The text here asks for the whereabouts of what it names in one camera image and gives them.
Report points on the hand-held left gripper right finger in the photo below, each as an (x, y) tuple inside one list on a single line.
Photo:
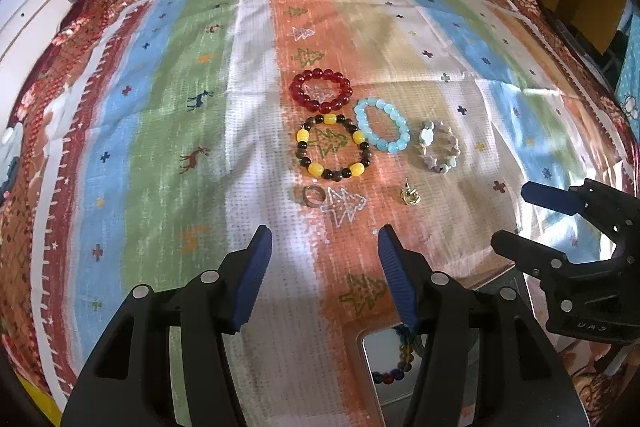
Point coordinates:
[(397, 277)]

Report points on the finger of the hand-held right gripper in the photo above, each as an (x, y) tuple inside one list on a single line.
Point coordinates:
[(547, 197), (520, 252)]

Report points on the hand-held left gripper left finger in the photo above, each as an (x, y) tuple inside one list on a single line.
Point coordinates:
[(252, 277)]

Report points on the mirrored jewelry tray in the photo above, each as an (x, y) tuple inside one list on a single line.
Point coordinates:
[(380, 352)]

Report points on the gold earring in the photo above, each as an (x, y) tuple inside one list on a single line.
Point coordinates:
[(411, 197)]

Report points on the teal printed cloth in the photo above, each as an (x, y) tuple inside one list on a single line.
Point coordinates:
[(631, 92)]

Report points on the striped printed mat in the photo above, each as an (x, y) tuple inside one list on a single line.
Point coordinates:
[(165, 107)]

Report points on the yellow object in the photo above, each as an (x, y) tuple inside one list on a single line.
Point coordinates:
[(42, 407)]

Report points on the grey cloth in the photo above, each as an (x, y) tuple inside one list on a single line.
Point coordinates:
[(7, 177)]

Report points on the small white item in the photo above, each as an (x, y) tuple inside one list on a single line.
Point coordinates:
[(7, 135)]

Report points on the white headboard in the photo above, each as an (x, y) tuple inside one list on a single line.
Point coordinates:
[(40, 7)]

